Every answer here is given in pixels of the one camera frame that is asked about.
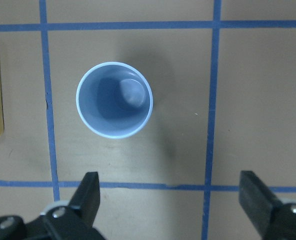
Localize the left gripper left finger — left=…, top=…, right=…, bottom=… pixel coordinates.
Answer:
left=68, top=171, right=100, bottom=227

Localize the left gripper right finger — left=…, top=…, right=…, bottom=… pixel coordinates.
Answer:
left=238, top=170, right=283, bottom=237

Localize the light blue plastic cup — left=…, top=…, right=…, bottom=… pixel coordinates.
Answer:
left=75, top=61, right=154, bottom=139

